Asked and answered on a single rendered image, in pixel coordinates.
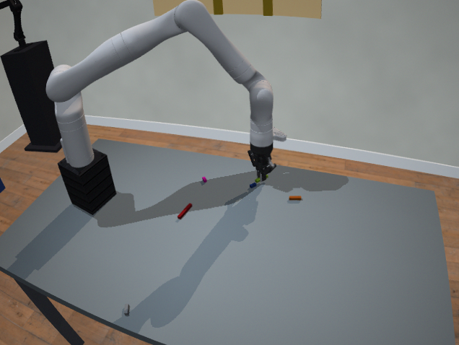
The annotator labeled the dark red rod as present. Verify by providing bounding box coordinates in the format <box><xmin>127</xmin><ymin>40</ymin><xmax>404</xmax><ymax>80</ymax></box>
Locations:
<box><xmin>178</xmin><ymin>203</ymin><xmax>192</xmax><ymax>219</ymax></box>

